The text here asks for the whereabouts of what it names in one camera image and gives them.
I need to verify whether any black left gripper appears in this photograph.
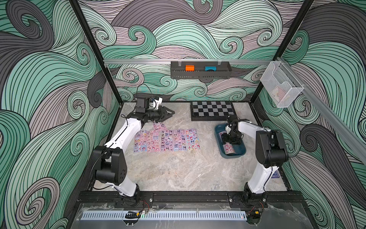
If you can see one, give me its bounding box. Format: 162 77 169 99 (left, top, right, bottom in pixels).
145 107 174 124

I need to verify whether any black and grey chessboard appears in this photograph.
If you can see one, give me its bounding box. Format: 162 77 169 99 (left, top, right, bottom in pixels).
190 101 236 121

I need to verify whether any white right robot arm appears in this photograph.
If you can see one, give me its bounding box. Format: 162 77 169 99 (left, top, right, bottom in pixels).
221 115 289 202

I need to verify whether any teal plastic storage box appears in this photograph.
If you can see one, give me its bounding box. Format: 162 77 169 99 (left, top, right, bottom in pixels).
214 124 246 159

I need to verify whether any blue card deck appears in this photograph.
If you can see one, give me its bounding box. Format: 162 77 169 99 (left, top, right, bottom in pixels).
271 170 281 178

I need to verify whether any black corner frame post left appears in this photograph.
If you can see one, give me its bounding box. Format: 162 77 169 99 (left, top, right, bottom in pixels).
69 0 123 107

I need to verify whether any teal block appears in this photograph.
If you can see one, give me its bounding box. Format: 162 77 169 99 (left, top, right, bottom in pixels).
205 66 217 72

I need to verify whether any black corner frame post right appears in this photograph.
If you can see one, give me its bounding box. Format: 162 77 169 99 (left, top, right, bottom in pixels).
250 0 315 103

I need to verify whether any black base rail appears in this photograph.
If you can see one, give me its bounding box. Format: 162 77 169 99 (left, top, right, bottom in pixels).
77 191 305 209

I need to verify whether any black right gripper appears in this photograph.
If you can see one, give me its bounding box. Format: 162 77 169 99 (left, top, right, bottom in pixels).
223 131 242 145

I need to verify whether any black corner frame post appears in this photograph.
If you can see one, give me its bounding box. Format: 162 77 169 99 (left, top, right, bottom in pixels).
69 0 123 107
250 0 315 103

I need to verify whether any aluminium rail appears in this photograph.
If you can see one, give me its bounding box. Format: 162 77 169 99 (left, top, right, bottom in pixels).
277 57 366 164
104 58 271 65

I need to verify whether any pink sticker sheet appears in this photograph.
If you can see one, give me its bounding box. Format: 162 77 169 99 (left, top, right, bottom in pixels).
147 130 162 153
153 123 167 131
185 129 200 151
133 130 153 153
160 130 173 152
173 129 188 151

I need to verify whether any white perforated cable duct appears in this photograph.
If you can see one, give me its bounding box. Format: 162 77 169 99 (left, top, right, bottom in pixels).
81 210 247 221

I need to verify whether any sticker sheet stack in box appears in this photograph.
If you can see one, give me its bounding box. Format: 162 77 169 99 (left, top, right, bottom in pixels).
223 143 235 155

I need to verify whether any black wall-mounted tray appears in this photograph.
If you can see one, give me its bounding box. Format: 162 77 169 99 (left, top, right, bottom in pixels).
170 62 232 80

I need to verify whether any clear plastic wall holder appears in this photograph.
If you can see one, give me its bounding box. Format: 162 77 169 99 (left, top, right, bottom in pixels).
260 61 304 108

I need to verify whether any aluminium rail back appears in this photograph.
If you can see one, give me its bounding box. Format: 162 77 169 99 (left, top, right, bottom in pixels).
104 58 271 65

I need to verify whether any orange block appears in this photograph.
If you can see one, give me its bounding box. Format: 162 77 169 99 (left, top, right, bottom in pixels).
185 65 195 72

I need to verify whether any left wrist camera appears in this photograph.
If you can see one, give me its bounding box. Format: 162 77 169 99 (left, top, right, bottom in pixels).
148 97 163 110

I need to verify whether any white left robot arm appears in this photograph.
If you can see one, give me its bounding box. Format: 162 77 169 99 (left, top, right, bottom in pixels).
91 106 175 198

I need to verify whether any aluminium rail right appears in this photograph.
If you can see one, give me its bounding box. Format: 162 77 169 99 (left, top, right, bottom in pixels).
277 57 366 164

